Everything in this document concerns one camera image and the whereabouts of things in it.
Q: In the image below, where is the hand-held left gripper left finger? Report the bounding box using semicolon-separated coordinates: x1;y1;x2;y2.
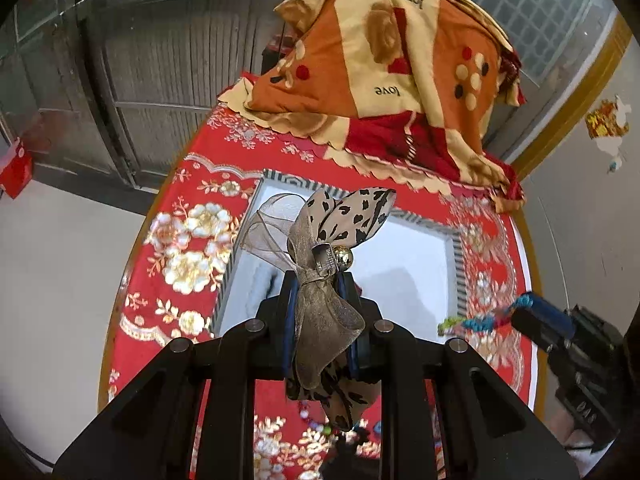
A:
52;270;301;480

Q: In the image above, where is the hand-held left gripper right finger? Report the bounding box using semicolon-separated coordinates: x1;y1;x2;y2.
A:
335;271;582;480

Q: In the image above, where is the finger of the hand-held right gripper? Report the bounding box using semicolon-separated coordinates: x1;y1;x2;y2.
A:
509;292;577;354

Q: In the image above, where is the leopard print bow hair tie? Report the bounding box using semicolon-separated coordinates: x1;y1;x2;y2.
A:
240;186;397;431

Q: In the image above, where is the blue green beaded bracelet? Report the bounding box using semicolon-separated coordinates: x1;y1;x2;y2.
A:
437;294;532;337

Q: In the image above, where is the striped rim white box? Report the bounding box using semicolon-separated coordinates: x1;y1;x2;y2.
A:
212;170;468;347

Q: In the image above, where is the red floral tablecloth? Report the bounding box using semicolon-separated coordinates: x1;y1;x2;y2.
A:
97;72;535;480

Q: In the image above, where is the orange red folded blanket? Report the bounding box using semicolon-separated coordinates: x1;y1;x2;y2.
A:
218;0;527;213

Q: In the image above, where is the grey wooden door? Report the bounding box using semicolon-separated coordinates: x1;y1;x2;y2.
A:
0;0;283;192

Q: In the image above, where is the red bag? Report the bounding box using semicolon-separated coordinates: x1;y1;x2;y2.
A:
0;137;34;200

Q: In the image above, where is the glass block window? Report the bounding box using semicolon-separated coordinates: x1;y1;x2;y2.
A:
429;0;617;92

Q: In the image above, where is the torn wall sticker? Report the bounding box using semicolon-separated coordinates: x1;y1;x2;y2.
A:
585;95;630;174

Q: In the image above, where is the yellow wooden frame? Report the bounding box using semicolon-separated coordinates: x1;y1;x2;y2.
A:
509;10;634;182

